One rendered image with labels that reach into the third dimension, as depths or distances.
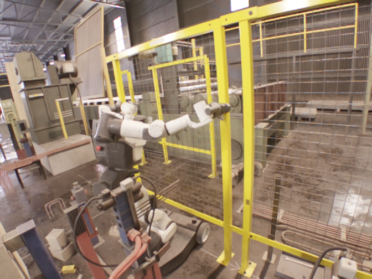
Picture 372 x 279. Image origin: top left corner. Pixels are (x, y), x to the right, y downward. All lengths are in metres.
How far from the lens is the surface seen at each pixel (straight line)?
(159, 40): 1.49
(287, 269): 1.93
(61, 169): 4.58
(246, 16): 1.13
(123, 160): 1.18
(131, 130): 1.00
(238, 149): 3.18
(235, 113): 3.14
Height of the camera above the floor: 1.51
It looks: 17 degrees down
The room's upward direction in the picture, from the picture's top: 6 degrees counter-clockwise
